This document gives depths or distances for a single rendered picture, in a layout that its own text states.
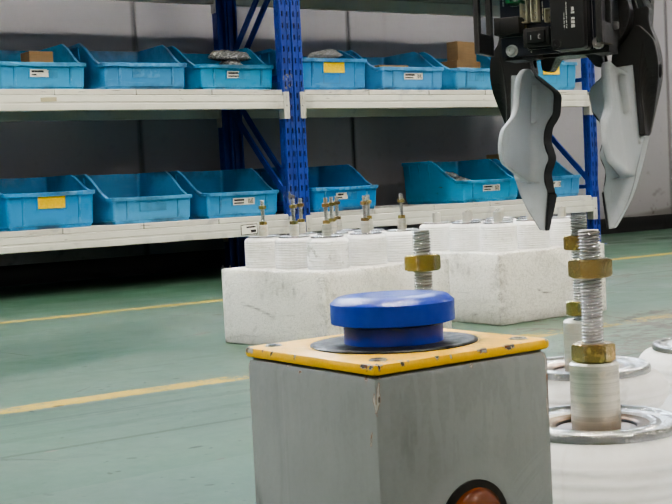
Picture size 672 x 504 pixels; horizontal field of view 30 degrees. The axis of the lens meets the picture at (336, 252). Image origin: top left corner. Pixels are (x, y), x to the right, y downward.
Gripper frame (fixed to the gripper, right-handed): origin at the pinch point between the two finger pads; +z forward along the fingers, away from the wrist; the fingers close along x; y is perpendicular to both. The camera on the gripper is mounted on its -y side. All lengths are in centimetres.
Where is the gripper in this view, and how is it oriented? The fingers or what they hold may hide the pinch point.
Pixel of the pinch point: (580, 206)
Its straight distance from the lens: 74.6
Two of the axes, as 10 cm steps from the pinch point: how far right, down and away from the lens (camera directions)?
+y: -4.5, 0.7, -8.9
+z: 0.5, 10.0, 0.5
